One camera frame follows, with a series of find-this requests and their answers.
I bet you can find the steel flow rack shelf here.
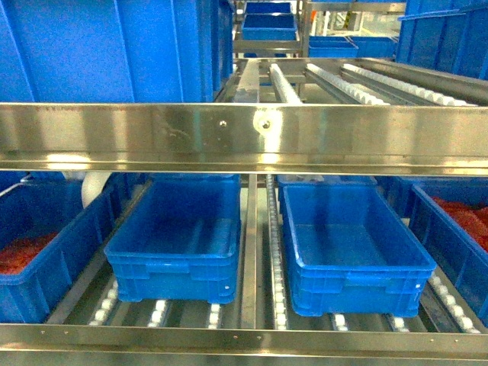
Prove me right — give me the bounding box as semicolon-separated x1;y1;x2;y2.
1;59;487;365

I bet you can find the blue bin with orange caps left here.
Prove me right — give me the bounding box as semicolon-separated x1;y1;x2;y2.
1;181;123;323

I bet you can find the blue bin with orange caps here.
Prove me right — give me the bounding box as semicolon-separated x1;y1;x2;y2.
1;181;123;323
409;180;487;325

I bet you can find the blue bin with orange caps right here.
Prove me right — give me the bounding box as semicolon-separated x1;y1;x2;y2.
409;180;487;325

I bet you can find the blue bin behind right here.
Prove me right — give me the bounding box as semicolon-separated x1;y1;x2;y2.
277;175;377;202

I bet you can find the blue bin left centre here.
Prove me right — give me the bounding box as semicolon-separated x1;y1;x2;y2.
104;175;241;304

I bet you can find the blue bin right centre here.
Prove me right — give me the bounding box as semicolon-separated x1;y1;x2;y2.
281;185;436;318

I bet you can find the large blue bin upper left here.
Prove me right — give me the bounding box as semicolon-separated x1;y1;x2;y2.
1;1;234;103

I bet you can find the large blue bin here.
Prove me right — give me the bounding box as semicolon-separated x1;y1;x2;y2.
396;1;487;80
1;1;234;103

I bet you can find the large blue bin upper right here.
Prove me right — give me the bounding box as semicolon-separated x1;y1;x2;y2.
396;1;487;80

